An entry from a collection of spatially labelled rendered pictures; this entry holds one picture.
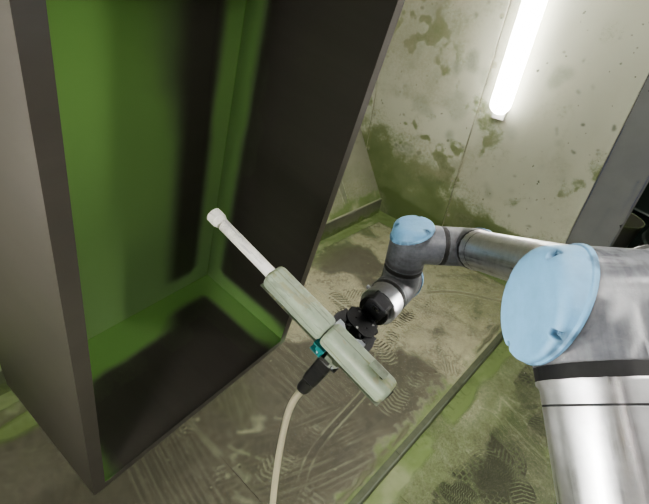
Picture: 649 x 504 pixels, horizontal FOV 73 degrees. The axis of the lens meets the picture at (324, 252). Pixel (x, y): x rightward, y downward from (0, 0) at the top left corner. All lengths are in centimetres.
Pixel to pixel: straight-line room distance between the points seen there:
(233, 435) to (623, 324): 140
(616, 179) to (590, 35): 63
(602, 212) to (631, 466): 205
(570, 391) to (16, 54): 53
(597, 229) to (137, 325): 204
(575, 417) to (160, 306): 116
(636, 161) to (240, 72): 178
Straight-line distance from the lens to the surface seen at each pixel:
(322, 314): 82
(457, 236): 102
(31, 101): 45
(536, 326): 45
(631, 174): 238
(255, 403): 174
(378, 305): 86
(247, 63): 109
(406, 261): 99
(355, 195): 278
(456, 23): 257
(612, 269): 47
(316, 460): 163
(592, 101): 236
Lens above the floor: 143
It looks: 33 degrees down
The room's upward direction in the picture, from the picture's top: 8 degrees clockwise
